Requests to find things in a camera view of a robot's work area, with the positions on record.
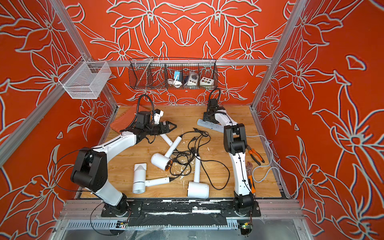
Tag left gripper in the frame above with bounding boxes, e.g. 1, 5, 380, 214
144, 122, 177, 136

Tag white power strip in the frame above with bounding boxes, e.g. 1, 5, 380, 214
197, 119, 224, 133

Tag black dryer power cables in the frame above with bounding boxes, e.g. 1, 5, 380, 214
168, 127, 231, 191

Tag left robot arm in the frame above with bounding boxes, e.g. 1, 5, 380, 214
71, 121, 177, 212

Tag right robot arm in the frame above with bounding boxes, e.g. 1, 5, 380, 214
203, 99, 254, 211

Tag white hair dryer back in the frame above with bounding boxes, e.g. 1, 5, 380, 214
154, 109, 173, 146

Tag white hair dryer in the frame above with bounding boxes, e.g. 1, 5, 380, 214
187, 154, 209, 199
151, 134, 182, 171
133, 163, 171, 194
154, 109, 173, 146

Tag white socket cube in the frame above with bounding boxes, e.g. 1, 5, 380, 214
200, 77, 214, 87

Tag white hair dryer middle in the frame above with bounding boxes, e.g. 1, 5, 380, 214
151, 134, 182, 171

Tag white adapter box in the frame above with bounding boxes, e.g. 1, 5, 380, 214
187, 73, 199, 87

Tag orange plastic tool case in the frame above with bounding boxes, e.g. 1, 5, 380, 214
111, 105, 137, 133

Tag blue small box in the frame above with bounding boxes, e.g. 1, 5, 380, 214
173, 71, 183, 84

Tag white hair dryer front left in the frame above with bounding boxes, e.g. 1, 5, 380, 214
133, 163, 171, 194

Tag orange utility knife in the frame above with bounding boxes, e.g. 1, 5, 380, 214
246, 162, 256, 195

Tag white hair dryer front right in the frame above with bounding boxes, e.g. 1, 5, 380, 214
187, 154, 209, 199

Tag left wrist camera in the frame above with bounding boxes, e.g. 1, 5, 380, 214
154, 109, 164, 125

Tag orange handled pliers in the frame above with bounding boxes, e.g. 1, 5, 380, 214
247, 145, 265, 166

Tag black wire wall basket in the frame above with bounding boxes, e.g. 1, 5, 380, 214
128, 57, 219, 90

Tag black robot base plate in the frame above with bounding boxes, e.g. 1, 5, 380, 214
101, 198, 262, 218

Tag clear plastic wall bin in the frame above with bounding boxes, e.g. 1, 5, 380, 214
58, 56, 112, 100

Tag aluminium frame post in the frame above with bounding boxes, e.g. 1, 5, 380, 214
50, 0, 93, 62

